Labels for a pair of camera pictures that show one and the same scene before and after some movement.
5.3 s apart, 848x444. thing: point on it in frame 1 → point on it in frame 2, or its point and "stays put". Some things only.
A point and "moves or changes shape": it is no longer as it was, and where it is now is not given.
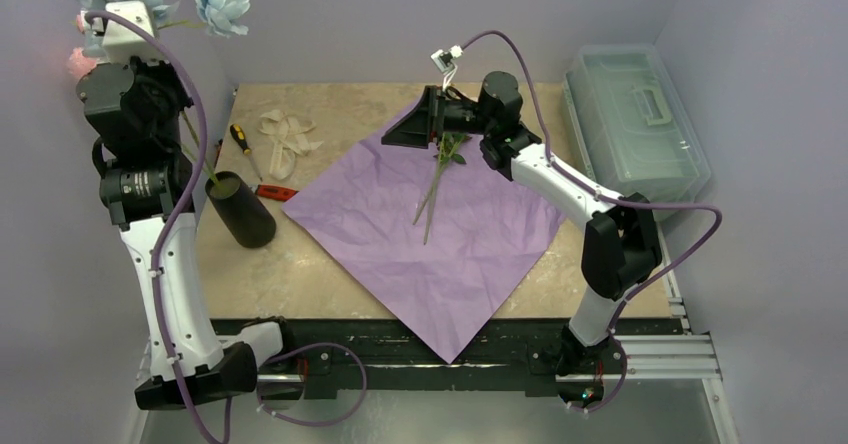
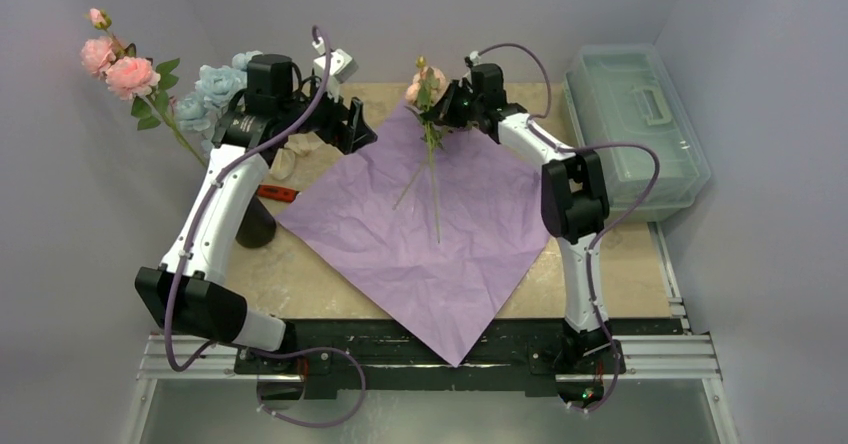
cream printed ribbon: x=290 y=141 stays put
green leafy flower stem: x=447 y=146 → x=419 y=171
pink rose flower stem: x=79 y=65 moves or changes shape
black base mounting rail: x=354 y=356 stays put
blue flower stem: x=216 y=6 → x=216 y=89
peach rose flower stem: x=446 y=142 → x=428 y=87
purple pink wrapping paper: x=486 y=226 stays put
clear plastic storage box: x=633 y=127 stays put
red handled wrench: x=274 y=192 stays put
